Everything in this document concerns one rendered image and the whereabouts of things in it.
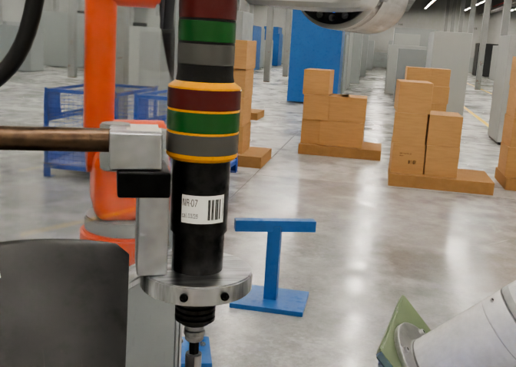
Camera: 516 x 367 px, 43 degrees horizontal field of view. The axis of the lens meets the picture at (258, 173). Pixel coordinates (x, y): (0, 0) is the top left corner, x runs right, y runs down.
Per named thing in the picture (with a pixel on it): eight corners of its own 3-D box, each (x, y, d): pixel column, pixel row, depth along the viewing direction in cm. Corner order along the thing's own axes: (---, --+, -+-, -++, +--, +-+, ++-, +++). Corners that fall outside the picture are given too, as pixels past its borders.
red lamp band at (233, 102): (170, 110, 37) (171, 88, 36) (163, 102, 41) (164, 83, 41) (246, 113, 38) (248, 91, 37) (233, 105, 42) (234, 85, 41)
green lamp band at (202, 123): (170, 133, 37) (170, 112, 37) (163, 123, 41) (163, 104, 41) (246, 136, 38) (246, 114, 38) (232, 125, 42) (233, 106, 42)
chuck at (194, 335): (184, 345, 41) (186, 309, 41) (182, 335, 43) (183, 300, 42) (206, 343, 42) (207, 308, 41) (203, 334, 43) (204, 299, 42)
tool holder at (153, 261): (107, 310, 37) (109, 137, 35) (107, 267, 43) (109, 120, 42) (262, 305, 39) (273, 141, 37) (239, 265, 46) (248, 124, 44)
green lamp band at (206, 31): (180, 41, 36) (181, 18, 36) (175, 40, 40) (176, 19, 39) (240, 44, 37) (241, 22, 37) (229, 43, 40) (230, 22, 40)
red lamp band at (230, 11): (181, 16, 36) (182, -6, 36) (176, 18, 39) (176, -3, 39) (241, 21, 37) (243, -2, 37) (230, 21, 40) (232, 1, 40)
